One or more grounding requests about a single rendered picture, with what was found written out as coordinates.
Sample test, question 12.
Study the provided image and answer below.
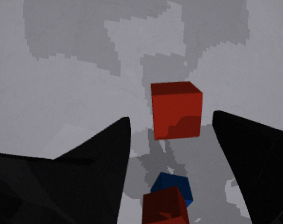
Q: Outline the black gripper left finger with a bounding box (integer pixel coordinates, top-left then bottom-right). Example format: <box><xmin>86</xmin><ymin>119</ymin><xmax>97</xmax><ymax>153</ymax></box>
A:
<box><xmin>0</xmin><ymin>117</ymin><xmax>132</xmax><ymax>224</ymax></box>

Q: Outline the dark red cube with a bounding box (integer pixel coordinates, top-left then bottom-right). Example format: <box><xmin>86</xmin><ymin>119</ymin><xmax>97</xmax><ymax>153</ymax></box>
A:
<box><xmin>150</xmin><ymin>81</ymin><xmax>204</xmax><ymax>140</ymax></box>
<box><xmin>142</xmin><ymin>186</ymin><xmax>190</xmax><ymax>224</ymax></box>

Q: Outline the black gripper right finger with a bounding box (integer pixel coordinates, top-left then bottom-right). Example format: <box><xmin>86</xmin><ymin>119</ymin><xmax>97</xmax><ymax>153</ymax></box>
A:
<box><xmin>212</xmin><ymin>111</ymin><xmax>283</xmax><ymax>224</ymax></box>

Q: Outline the dark blue cube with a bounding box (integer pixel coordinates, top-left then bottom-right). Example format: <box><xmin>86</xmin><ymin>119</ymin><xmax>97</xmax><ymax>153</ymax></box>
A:
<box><xmin>150</xmin><ymin>172</ymin><xmax>194</xmax><ymax>208</ymax></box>

